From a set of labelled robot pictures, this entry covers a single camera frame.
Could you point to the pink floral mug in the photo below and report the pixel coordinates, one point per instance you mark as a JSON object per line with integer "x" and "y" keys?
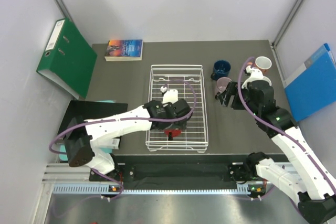
{"x": 262, "y": 63}

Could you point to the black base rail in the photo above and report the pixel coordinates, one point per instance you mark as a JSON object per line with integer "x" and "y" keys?
{"x": 178, "y": 172}

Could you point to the dark blue mug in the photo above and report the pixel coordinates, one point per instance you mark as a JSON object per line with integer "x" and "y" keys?
{"x": 221, "y": 68}

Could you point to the lilac mug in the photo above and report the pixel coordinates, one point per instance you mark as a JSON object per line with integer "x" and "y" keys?
{"x": 221, "y": 85}

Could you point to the green lever arch binder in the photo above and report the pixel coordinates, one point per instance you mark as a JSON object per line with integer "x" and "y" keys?
{"x": 68, "y": 60}

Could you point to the black box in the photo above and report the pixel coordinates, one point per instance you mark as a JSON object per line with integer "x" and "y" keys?
{"x": 78, "y": 111}

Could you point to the light blue floral mug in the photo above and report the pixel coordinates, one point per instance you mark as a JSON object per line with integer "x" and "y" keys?
{"x": 267, "y": 80}

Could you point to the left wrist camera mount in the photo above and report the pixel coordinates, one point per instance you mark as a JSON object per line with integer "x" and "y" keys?
{"x": 169, "y": 95}

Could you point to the white wire dish rack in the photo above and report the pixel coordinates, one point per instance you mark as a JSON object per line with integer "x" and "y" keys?
{"x": 181, "y": 90}

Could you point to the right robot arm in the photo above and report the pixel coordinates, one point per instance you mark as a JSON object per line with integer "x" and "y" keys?
{"x": 313, "y": 190}

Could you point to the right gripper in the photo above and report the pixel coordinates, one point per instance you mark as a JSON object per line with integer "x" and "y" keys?
{"x": 235, "y": 92}

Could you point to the blue folder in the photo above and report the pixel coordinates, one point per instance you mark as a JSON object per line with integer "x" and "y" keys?
{"x": 312, "y": 86}

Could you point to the paperback book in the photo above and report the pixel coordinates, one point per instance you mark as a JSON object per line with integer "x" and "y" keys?
{"x": 124, "y": 50}

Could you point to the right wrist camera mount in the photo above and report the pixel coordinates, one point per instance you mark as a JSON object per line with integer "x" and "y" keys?
{"x": 253, "y": 74}

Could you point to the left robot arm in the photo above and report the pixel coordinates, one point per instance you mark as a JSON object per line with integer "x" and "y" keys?
{"x": 84, "y": 145}

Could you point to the red mug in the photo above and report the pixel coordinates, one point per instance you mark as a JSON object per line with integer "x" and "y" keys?
{"x": 172, "y": 133}

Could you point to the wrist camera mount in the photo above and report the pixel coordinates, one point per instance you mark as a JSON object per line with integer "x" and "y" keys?
{"x": 253, "y": 74}
{"x": 169, "y": 95}

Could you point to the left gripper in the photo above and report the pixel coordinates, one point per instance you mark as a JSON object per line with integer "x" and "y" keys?
{"x": 179, "y": 125}

